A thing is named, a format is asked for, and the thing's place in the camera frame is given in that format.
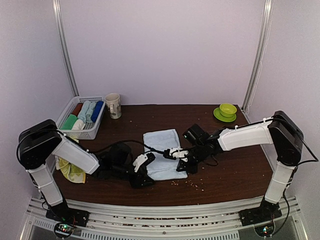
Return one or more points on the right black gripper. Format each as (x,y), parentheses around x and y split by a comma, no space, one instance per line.
(185,167)

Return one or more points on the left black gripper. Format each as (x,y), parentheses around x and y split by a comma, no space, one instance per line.
(137,182)

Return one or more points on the light blue towel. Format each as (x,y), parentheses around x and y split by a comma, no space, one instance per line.
(162,169)
(82,114)

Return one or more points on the yellow green patterned towel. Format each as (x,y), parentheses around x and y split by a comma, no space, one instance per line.
(71,172)

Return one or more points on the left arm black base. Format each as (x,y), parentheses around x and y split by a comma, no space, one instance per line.
(70,216)

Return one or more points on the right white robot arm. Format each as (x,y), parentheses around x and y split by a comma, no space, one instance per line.
(278,131)

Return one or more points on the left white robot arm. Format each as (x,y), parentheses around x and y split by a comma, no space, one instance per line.
(43,140)

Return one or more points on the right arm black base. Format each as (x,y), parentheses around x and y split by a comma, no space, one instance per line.
(257,215)

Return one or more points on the green cup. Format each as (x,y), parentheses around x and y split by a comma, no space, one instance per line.
(227,110)

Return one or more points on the rolled white towel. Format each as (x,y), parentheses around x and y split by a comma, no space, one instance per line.
(78,125)

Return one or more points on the rolled pale teal towel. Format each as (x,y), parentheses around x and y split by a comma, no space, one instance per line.
(90,111)

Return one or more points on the beige ceramic mug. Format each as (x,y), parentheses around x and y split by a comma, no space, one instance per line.
(113,103)

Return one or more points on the rolled dark blue towel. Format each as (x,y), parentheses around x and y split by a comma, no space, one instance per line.
(96,111)

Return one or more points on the rolled light blue towel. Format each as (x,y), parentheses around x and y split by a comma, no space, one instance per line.
(82,114)

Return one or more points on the white plastic basket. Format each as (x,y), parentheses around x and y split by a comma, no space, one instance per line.
(91,129)

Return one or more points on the rolled green towel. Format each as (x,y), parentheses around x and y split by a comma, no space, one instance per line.
(69,122)

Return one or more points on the rolled brown towel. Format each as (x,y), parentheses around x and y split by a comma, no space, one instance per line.
(77,109)

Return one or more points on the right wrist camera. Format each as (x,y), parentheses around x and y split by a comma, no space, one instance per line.
(176,154)

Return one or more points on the aluminium front rail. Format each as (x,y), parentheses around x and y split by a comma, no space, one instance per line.
(217,221)

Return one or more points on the right aluminium frame post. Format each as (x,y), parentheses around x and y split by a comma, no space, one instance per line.
(260,51)

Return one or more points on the aluminium frame post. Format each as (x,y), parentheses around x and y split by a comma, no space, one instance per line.
(64,46)
(260,51)

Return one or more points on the left aluminium frame post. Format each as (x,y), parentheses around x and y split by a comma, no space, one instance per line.
(64,46)

